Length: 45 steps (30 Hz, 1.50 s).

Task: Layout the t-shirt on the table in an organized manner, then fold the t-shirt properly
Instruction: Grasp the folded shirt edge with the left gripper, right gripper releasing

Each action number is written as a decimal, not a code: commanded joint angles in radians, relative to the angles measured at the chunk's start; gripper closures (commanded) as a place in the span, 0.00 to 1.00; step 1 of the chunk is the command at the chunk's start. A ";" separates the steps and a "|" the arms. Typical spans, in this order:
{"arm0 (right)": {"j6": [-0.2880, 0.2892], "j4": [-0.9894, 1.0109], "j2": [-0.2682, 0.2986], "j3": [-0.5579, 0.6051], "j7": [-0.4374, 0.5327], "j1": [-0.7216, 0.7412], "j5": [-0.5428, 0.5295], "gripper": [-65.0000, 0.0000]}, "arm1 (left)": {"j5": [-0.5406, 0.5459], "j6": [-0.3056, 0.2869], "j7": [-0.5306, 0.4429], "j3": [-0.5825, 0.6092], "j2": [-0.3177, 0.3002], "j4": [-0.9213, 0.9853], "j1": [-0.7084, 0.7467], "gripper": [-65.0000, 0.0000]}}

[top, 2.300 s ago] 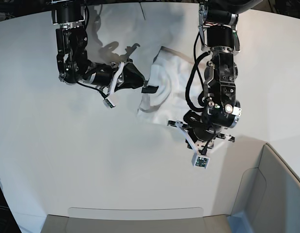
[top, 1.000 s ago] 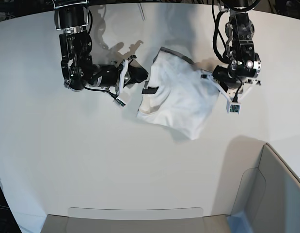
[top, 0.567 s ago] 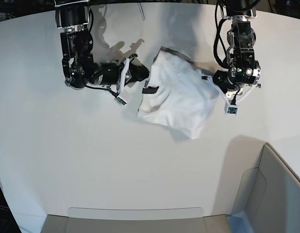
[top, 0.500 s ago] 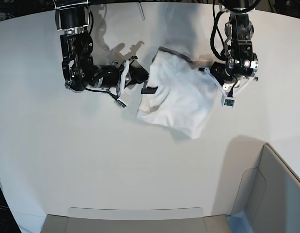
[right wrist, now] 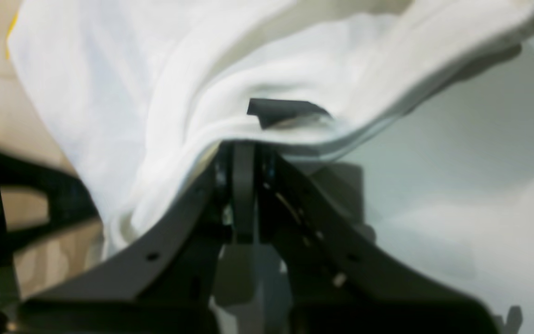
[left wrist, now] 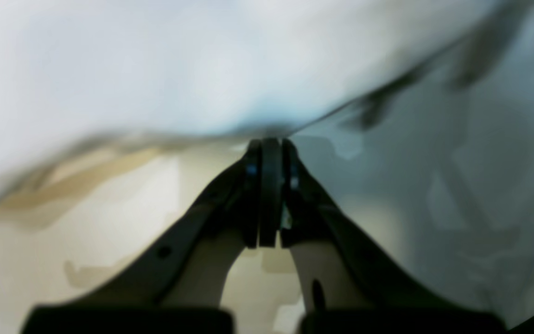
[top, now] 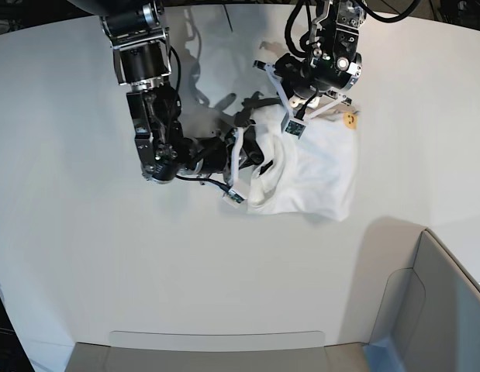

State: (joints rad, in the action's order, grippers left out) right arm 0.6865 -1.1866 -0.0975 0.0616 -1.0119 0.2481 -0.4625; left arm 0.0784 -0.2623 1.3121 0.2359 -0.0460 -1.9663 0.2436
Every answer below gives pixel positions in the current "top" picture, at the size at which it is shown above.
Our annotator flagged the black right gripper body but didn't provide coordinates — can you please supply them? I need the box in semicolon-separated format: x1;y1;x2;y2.
181;133;237;182

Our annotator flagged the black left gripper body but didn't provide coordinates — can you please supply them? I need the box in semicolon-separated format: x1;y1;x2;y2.
274;53;340;100

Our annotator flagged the white t-shirt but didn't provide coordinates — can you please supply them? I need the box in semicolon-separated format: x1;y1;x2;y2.
247;105;358;221

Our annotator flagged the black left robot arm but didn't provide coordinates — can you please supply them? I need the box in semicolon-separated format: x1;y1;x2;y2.
270;1;366;109

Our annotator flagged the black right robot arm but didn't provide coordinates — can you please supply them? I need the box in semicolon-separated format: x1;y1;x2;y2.
73;1;264;188

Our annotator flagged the grey box right side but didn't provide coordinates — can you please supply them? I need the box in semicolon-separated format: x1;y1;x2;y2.
364;229;480;371

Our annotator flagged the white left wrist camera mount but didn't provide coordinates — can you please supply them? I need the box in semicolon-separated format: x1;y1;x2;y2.
265;72;337;139

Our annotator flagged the black hanging cable loop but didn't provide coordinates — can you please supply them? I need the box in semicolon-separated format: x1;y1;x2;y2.
361;0;421;23

